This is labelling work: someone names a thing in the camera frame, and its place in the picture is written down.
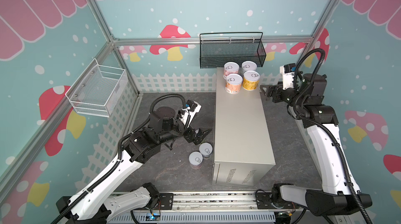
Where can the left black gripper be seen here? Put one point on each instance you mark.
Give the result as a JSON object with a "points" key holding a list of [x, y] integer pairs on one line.
{"points": [[198, 138]]}

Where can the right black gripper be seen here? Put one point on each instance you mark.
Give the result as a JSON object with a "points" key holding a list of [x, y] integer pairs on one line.
{"points": [[275, 92]]}

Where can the yellow label can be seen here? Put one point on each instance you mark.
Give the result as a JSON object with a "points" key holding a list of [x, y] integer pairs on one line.
{"points": [[250, 80]]}

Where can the pink front can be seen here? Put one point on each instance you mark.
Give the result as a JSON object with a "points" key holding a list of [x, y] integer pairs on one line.
{"points": [[195, 159]]}

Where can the blue label can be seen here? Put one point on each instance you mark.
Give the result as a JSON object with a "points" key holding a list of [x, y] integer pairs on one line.
{"points": [[248, 66]]}

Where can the pink label can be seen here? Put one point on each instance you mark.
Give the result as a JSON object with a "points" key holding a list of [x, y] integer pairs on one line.
{"points": [[230, 68]]}

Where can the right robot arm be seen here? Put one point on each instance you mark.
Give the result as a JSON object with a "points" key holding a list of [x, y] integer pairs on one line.
{"points": [[302, 89]]}

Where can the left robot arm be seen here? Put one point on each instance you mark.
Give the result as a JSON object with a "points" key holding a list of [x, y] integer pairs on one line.
{"points": [[169, 119]]}

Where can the beige metal cabinet counter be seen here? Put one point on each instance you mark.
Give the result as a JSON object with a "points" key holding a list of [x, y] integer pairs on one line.
{"points": [[243, 151]]}

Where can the can beside cabinet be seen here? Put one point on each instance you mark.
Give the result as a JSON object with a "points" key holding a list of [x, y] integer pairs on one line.
{"points": [[206, 149]]}

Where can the green circuit board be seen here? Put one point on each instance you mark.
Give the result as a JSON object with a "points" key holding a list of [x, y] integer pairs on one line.
{"points": [[153, 217]]}

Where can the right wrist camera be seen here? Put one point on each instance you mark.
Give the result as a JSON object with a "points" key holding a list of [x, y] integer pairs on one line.
{"points": [[287, 72]]}

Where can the black mesh wall basket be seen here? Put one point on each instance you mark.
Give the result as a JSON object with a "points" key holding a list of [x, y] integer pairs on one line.
{"points": [[216, 48]]}

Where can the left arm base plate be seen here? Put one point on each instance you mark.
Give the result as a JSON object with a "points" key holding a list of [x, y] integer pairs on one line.
{"points": [[162, 201]]}

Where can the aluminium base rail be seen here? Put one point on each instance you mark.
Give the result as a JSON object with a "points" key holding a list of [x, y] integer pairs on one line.
{"points": [[205, 207]]}

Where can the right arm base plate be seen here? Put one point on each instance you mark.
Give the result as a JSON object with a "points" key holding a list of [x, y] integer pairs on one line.
{"points": [[263, 200]]}

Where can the white wire wall basket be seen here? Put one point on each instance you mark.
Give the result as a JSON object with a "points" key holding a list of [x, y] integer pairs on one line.
{"points": [[97, 91]]}

